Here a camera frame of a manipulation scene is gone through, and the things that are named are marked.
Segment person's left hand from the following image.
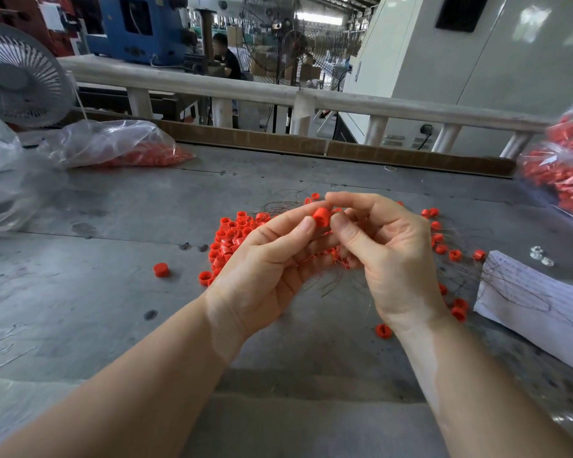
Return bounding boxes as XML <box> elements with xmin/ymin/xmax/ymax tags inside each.
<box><xmin>202</xmin><ymin>200</ymin><xmax>337</xmax><ymax>363</ymax></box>

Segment person's right hand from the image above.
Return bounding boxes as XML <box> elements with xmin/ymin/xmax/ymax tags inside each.
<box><xmin>325</xmin><ymin>191</ymin><xmax>452</xmax><ymax>337</ymax></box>

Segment pile of red plastic rings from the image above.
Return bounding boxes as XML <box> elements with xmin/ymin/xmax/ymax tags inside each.
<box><xmin>199</xmin><ymin>192</ymin><xmax>488</xmax><ymax>340</ymax></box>

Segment bundle of thin metal wires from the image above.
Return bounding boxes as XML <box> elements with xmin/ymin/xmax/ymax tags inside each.
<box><xmin>262</xmin><ymin>197</ymin><xmax>383</xmax><ymax>294</ymax></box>

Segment person's right forearm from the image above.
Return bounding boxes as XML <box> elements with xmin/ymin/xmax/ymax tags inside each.
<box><xmin>398</xmin><ymin>317</ymin><xmax>573</xmax><ymax>458</ymax></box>

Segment person's left forearm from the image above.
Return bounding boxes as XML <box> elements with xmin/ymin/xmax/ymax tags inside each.
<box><xmin>0</xmin><ymin>300</ymin><xmax>235</xmax><ymax>458</ymax></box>

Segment brown wooden board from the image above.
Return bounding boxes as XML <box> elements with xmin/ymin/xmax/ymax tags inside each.
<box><xmin>65</xmin><ymin>109</ymin><xmax>517</xmax><ymax>178</ymax></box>

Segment white paper sheet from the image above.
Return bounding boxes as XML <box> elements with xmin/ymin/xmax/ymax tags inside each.
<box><xmin>474</xmin><ymin>251</ymin><xmax>573</xmax><ymax>378</ymax></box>

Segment large clear bag red pieces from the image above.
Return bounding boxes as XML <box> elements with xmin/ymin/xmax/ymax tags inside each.
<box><xmin>518</xmin><ymin>81</ymin><xmax>573</xmax><ymax>225</ymax></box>

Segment white metal railing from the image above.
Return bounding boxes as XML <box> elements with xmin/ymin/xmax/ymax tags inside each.
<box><xmin>59</xmin><ymin>55</ymin><xmax>555</xmax><ymax>159</ymax></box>

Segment clear bag with red pieces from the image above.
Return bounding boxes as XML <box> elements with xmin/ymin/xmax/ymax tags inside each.
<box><xmin>40</xmin><ymin>120</ymin><xmax>194</xmax><ymax>169</ymax></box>

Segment large grey machine cabinet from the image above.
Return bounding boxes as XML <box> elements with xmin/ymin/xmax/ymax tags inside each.
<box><xmin>341</xmin><ymin>0</ymin><xmax>573</xmax><ymax>158</ymax></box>

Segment blue industrial machine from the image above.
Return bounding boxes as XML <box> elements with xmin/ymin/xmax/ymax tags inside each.
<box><xmin>84</xmin><ymin>0</ymin><xmax>190</xmax><ymax>66</ymax></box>

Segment white desk fan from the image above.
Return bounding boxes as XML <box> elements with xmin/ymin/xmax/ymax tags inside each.
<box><xmin>0</xmin><ymin>18</ymin><xmax>78</xmax><ymax>130</ymax></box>

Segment red industrial machine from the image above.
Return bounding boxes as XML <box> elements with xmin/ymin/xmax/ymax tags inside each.
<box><xmin>0</xmin><ymin>0</ymin><xmax>78</xmax><ymax>56</ymax></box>

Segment black pedestal fan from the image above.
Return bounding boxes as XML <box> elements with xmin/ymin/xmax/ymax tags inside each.
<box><xmin>276</xmin><ymin>28</ymin><xmax>311</xmax><ymax>134</ymax></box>

